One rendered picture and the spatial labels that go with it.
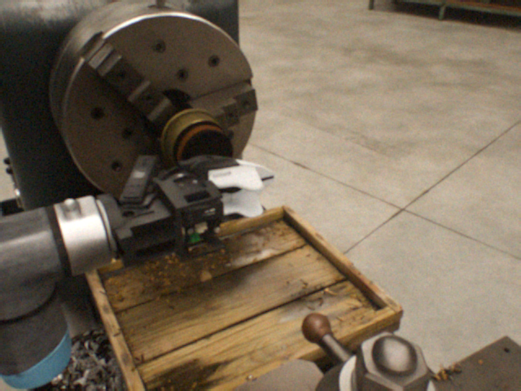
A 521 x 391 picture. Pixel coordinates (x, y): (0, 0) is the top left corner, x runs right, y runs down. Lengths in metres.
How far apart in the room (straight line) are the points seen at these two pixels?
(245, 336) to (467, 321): 1.49
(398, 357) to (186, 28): 0.60
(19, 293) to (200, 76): 0.43
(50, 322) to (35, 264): 0.08
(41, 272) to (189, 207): 0.15
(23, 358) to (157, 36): 0.45
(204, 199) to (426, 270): 1.81
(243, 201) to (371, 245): 1.76
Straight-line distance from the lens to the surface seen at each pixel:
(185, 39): 0.76
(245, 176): 0.57
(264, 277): 0.75
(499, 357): 0.59
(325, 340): 0.32
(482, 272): 2.32
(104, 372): 1.09
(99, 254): 0.51
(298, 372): 0.46
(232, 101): 0.76
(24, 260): 0.50
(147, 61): 0.75
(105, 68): 0.70
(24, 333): 0.55
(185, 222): 0.51
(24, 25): 0.87
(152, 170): 0.59
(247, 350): 0.65
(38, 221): 0.51
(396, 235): 2.41
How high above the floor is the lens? 1.38
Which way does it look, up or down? 32 degrees down
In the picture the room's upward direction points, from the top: straight up
